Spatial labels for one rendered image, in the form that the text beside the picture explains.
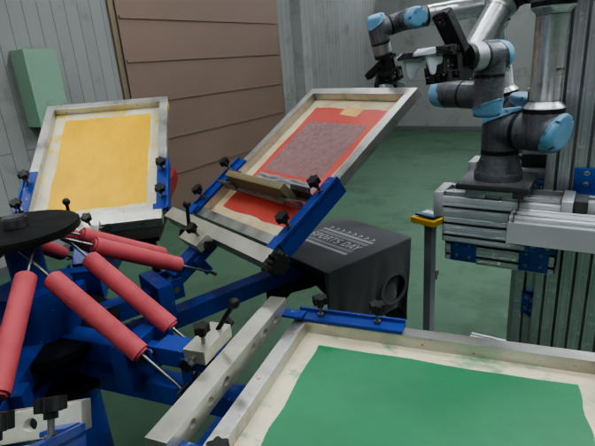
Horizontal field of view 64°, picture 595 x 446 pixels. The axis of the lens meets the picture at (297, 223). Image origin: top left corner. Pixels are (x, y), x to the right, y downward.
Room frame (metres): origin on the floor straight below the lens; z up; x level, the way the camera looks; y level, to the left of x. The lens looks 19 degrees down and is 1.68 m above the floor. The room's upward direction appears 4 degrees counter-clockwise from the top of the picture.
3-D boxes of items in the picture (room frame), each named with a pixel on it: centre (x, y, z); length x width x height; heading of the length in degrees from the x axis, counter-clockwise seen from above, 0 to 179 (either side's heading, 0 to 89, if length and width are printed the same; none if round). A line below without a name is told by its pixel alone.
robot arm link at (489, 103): (1.30, -0.52, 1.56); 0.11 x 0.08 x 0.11; 32
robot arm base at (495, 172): (1.54, -0.69, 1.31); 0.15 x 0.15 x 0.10
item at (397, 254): (1.72, -0.25, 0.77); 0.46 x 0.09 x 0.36; 127
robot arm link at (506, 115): (1.54, -0.69, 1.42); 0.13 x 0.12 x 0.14; 32
